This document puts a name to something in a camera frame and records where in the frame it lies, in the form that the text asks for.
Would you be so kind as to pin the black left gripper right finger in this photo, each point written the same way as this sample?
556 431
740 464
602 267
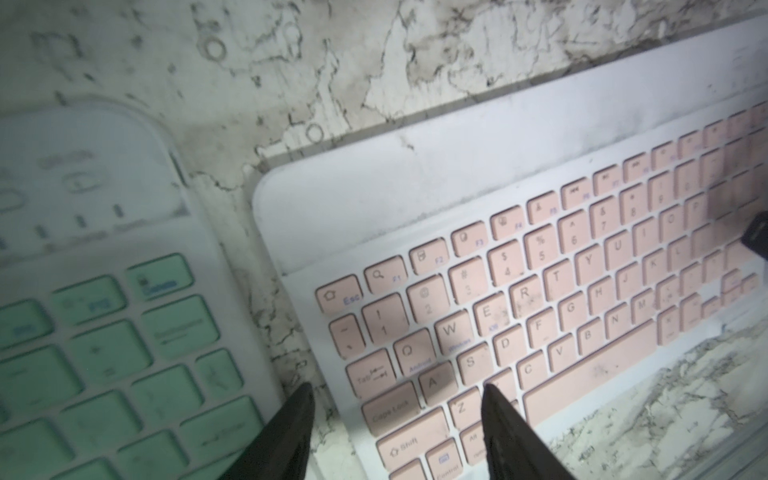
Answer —
513 449

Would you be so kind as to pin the pink keyboard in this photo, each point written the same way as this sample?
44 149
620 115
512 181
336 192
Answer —
561 243

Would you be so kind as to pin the green keyboard front left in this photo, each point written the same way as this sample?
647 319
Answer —
127 351

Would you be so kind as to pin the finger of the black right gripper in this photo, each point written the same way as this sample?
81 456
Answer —
755 237

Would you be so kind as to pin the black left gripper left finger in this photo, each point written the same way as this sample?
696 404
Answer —
282 449

